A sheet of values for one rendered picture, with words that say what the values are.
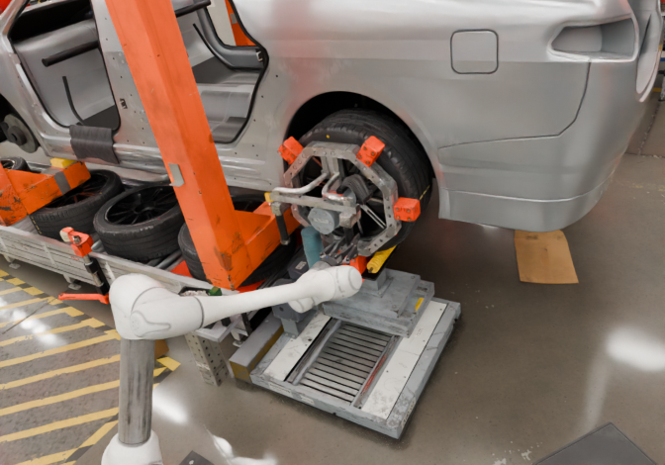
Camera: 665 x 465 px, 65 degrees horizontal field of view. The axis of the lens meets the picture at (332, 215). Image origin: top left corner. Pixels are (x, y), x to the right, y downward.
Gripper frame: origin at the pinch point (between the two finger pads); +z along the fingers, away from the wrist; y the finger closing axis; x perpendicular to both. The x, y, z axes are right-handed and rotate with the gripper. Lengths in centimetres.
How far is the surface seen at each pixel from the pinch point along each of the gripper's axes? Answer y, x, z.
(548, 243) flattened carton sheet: 54, -82, 131
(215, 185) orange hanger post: -59, 21, -7
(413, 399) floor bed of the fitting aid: 24, -76, -9
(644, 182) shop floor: 98, -83, 221
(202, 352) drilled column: -73, -58, -35
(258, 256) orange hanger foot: -59, -26, 5
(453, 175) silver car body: 31.3, 13.9, 35.6
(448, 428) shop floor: 41, -83, -12
